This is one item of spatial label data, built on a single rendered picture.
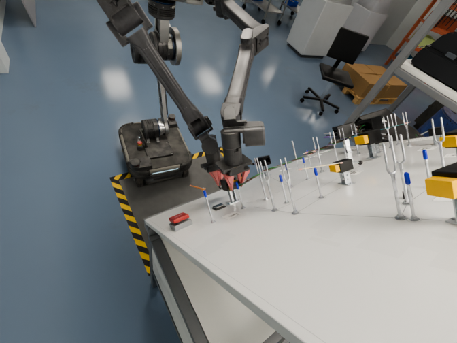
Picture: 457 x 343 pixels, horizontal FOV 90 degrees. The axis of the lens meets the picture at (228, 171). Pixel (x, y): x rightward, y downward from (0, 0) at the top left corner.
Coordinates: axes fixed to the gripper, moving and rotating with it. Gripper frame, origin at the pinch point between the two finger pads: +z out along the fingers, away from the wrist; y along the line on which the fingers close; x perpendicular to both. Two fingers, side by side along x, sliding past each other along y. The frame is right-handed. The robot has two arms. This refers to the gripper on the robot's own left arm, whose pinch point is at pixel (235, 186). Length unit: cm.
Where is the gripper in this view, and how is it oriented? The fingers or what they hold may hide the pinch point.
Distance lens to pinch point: 76.7
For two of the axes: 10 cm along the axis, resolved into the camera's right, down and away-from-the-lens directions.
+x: -4.4, -4.2, 7.9
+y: 8.9, -3.0, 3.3
